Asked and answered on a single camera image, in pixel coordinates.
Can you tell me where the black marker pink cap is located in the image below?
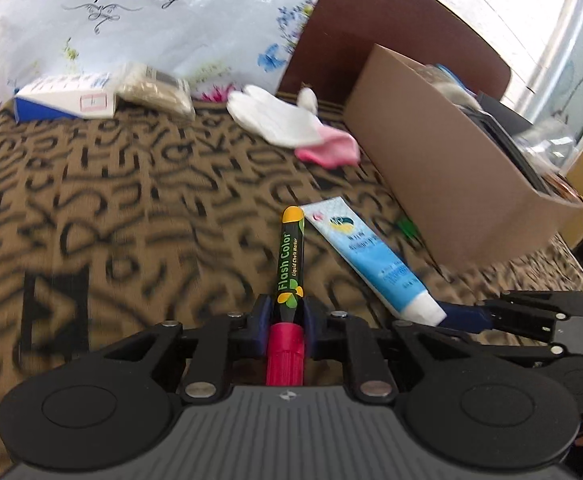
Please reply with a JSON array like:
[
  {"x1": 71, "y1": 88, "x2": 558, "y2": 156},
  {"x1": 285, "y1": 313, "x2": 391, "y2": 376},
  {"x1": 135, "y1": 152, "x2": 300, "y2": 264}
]
[{"x1": 266, "y1": 206, "x2": 305, "y2": 387}]

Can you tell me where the blue white cream tube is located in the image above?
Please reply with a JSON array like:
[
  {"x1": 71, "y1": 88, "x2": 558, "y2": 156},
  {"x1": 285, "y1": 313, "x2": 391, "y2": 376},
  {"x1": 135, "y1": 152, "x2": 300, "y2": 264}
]
[{"x1": 301, "y1": 197, "x2": 447, "y2": 326}]

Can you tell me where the white blue carton box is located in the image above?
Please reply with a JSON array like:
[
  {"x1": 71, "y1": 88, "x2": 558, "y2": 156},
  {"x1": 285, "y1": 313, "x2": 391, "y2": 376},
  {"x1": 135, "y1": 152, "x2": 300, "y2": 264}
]
[{"x1": 14, "y1": 73, "x2": 118, "y2": 122}]

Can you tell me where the small green plastic clip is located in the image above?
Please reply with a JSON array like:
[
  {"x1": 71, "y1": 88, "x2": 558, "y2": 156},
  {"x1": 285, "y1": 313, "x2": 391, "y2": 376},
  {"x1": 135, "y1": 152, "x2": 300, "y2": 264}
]
[{"x1": 395, "y1": 217, "x2": 421, "y2": 242}]

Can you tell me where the brown cardboard box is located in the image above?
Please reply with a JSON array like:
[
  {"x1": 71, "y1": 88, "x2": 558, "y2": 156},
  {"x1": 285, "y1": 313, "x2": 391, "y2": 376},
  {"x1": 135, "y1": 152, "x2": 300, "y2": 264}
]
[{"x1": 343, "y1": 46, "x2": 583, "y2": 271}]

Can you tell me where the clear plastic wrap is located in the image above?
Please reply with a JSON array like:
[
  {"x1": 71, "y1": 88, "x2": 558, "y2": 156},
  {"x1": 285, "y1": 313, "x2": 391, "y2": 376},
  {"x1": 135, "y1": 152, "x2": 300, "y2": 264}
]
[{"x1": 513, "y1": 117, "x2": 576, "y2": 174}]

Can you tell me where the black tray in box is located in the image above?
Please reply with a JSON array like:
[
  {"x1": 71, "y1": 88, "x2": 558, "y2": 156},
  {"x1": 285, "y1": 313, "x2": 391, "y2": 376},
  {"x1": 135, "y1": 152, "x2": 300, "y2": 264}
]
[{"x1": 461, "y1": 106, "x2": 552, "y2": 195}]

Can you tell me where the white pink work glove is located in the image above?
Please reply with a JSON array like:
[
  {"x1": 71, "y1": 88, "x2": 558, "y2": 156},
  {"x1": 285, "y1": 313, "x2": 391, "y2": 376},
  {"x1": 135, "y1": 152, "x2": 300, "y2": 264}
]
[{"x1": 226, "y1": 84, "x2": 361, "y2": 169}]

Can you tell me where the leopard letter print blanket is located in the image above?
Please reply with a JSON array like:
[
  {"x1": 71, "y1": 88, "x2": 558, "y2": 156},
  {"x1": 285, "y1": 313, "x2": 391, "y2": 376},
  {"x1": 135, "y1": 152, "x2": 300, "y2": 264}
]
[{"x1": 0, "y1": 104, "x2": 583, "y2": 474}]

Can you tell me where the packet of cotton swabs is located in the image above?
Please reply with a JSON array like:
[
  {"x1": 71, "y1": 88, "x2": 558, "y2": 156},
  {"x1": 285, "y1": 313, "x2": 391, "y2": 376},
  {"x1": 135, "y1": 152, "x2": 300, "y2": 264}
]
[{"x1": 117, "y1": 63, "x2": 195, "y2": 119}]

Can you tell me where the floral white plastic bag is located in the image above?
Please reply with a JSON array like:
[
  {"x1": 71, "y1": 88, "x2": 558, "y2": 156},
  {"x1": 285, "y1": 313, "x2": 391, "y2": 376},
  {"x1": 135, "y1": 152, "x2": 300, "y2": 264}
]
[{"x1": 0, "y1": 0, "x2": 317, "y2": 105}]

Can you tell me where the dark brown wooden headboard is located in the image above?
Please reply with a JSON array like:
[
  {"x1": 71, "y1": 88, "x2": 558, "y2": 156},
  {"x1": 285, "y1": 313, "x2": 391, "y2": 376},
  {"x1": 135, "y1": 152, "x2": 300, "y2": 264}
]
[{"x1": 278, "y1": 0, "x2": 511, "y2": 116}]

